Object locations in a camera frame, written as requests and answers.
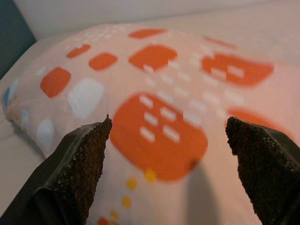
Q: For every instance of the dark teal headboard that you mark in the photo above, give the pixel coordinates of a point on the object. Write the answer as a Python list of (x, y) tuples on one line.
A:
[(11, 35)]

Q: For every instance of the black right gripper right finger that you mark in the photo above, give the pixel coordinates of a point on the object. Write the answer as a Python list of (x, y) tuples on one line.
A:
[(269, 175)]

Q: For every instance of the beige bed mattress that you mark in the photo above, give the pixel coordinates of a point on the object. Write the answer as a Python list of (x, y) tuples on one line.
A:
[(257, 25)]

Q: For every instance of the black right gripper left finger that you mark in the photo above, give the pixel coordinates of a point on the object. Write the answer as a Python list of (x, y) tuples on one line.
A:
[(70, 175)]

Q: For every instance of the orange dotted pink pillow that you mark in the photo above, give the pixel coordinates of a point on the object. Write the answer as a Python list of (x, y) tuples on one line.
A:
[(152, 82)]

